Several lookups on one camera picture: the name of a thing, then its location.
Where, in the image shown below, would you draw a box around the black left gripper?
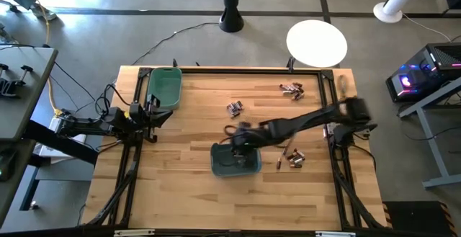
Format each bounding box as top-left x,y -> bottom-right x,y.
130,94 -> 174,143

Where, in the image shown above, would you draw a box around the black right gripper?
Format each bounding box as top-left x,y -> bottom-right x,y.
229,127 -> 262,166

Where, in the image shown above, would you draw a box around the dark teal plastic bin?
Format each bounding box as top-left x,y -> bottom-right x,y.
210,143 -> 263,178

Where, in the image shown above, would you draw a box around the light green plastic bin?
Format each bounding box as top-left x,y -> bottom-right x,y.
146,66 -> 183,111

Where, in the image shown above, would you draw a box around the white paper sheets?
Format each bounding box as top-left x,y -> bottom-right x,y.
37,125 -> 90,165

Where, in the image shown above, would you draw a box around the black pole base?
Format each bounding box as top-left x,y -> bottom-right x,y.
218,0 -> 245,34

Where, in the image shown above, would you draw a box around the grey desk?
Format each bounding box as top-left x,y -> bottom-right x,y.
0,45 -> 59,227

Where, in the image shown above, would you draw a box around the black desk clamp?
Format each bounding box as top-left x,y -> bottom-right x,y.
0,63 -> 17,98
13,65 -> 34,86

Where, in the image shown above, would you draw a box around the black desk device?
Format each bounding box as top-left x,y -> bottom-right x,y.
0,147 -> 17,182

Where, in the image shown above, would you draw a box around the black mat hazard stripes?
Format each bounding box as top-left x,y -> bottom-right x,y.
382,200 -> 459,237

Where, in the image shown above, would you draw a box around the grey metal side table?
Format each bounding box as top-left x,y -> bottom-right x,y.
398,74 -> 461,189

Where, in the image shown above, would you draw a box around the white floor pole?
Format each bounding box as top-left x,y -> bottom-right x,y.
372,0 -> 430,24

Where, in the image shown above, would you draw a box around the black computer with coloured lights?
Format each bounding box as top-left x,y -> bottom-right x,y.
385,42 -> 461,104

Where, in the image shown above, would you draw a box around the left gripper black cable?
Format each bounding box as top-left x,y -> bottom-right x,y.
94,83 -> 133,117

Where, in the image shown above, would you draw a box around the black floor cable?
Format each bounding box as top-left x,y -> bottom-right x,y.
131,21 -> 220,66

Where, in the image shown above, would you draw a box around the silver aluminium bracket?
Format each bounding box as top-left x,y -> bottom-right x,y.
315,231 -> 357,237
114,228 -> 156,237

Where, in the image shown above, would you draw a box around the yellow floor cable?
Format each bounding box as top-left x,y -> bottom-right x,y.
21,0 -> 64,117

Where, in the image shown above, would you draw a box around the white floor cable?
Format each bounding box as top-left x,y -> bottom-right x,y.
401,12 -> 453,43

